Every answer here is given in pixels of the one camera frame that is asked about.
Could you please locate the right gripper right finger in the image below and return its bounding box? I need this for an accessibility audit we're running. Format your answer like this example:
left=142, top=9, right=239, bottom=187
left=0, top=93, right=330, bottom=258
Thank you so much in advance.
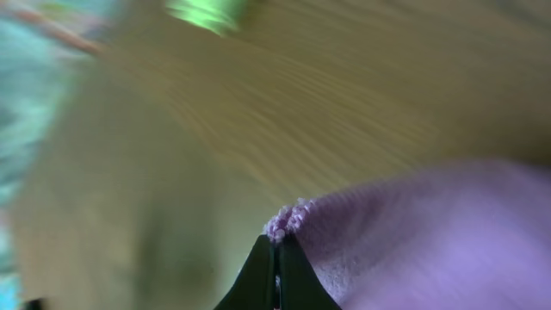
left=275, top=234, right=341, bottom=310

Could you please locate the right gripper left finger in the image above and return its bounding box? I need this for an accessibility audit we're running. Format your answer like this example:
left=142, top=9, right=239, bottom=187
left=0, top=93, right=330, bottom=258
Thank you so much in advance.
left=214, top=235, right=276, bottom=310

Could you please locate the purple cloth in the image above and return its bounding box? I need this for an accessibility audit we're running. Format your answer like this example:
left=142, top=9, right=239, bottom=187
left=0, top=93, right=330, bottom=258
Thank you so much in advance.
left=264, top=160, right=550, bottom=310

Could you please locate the folded green cloth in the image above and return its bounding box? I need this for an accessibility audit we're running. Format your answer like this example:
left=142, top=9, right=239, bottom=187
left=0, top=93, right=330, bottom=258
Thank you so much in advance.
left=165, top=0, right=249, bottom=36

